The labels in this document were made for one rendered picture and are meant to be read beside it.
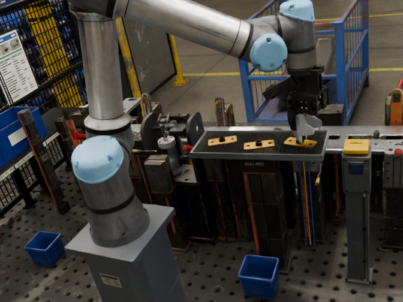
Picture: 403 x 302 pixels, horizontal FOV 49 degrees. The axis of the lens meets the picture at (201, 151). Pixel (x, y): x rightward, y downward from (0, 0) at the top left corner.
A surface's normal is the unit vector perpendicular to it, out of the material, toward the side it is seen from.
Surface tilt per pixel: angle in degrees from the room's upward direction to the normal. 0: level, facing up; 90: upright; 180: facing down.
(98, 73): 90
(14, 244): 0
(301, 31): 90
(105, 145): 7
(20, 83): 90
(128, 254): 0
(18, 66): 90
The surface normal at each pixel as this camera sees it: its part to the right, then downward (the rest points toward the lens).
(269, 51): 0.05, 0.47
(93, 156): -0.18, -0.80
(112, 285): -0.41, 0.50
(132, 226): 0.56, -0.02
